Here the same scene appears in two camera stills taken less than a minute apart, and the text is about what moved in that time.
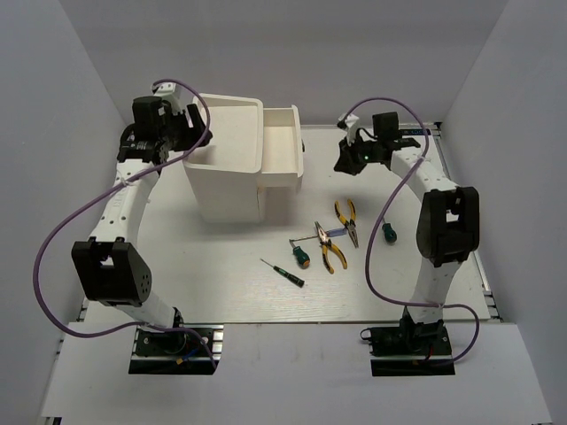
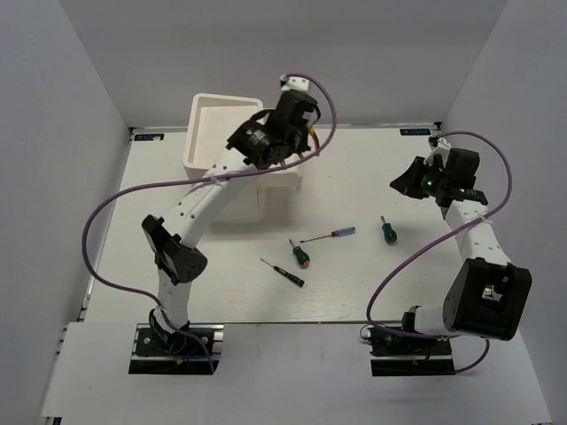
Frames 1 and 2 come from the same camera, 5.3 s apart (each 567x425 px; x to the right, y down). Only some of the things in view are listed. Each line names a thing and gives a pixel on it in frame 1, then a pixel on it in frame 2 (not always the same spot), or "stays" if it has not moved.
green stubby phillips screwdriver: (301, 258) stays
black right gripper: (346, 163) to (407, 183)
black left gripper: (192, 133) to (304, 145)
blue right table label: (413, 132) stays
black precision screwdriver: (300, 282) stays
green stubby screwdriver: (389, 232) stays
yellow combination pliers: (350, 224) to (314, 135)
